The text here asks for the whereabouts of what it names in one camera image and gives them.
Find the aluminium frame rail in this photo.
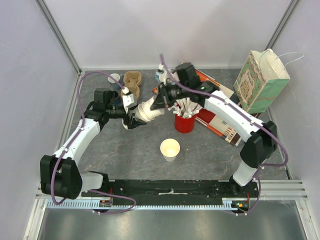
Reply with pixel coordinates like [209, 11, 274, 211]
[35, 0, 82, 75]

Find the white stir sticks bundle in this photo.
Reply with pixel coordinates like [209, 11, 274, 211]
[168, 97, 203, 119]

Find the single white paper cup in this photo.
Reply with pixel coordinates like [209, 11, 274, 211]
[160, 138, 181, 162]

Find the cardboard cup carrier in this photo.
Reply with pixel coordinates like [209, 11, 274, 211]
[123, 71, 142, 100]

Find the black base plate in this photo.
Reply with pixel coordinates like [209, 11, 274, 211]
[98, 179, 259, 199]

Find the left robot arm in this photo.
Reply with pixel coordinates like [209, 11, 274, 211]
[40, 87, 143, 205]

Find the red cup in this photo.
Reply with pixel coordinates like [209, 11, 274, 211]
[174, 114, 197, 134]

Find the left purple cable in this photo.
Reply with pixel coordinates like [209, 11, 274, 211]
[51, 71, 137, 216]

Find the white grey ceramic mug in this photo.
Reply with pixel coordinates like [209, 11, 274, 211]
[108, 73, 123, 91]

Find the colourful magazine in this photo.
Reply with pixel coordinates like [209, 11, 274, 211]
[152, 67, 261, 147]

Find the green paper gift bag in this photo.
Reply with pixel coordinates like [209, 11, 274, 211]
[233, 48, 291, 114]

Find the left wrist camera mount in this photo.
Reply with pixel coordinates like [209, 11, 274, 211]
[122, 93, 138, 113]

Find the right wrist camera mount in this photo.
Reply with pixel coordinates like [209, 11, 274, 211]
[155, 63, 171, 85]

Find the purple cable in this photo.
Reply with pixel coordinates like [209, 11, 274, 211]
[51, 71, 137, 216]
[159, 53, 290, 216]

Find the dark blue ceramic mug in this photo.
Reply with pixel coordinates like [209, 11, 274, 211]
[110, 90, 122, 106]

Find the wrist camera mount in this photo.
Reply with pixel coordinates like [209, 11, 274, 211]
[122, 93, 138, 113]
[155, 63, 171, 85]

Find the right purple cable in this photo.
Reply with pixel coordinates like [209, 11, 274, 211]
[159, 53, 290, 216]

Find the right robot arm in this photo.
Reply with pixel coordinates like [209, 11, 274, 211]
[150, 62, 277, 197]

